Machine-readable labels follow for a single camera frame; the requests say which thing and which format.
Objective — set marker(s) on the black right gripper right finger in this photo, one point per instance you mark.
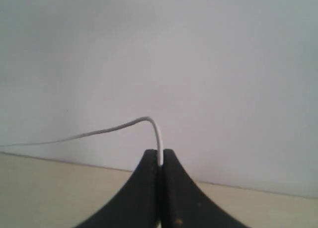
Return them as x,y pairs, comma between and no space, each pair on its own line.
184,204

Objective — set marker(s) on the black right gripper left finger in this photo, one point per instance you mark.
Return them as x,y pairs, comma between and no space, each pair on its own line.
134,205

